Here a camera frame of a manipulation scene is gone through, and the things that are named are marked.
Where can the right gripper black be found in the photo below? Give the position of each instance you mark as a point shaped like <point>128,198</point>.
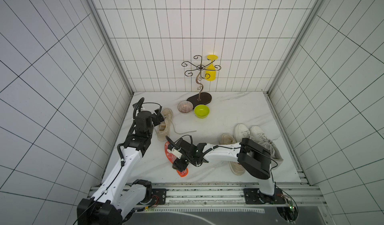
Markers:
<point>177,158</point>

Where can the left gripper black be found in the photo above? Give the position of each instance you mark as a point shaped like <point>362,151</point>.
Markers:
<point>157,121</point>

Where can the red insole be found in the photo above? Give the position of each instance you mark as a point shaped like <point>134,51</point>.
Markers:
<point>172,159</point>

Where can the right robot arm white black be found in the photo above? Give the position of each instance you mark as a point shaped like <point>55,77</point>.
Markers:
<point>254,158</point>

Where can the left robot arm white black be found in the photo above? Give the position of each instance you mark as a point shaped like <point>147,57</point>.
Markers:
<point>110,205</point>

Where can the green plastic bowl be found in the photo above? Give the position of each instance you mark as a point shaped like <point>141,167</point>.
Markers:
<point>201,111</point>

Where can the pink glass bowl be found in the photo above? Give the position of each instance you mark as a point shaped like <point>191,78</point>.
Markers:
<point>185,107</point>

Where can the ornate metal cup stand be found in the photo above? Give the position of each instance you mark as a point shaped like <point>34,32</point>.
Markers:
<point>202,97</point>

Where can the white sneaker left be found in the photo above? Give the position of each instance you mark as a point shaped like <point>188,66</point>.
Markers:
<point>241,132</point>

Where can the white sneaker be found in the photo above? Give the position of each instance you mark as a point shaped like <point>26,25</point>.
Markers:
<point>259,136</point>
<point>241,132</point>

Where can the white sneaker right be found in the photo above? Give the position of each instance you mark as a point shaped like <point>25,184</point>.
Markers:
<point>259,136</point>

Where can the yellow plastic goblet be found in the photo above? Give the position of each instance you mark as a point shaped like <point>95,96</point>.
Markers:
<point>210,74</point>

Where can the aluminium mounting rail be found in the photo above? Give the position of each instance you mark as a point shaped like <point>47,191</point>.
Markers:
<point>235,196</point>

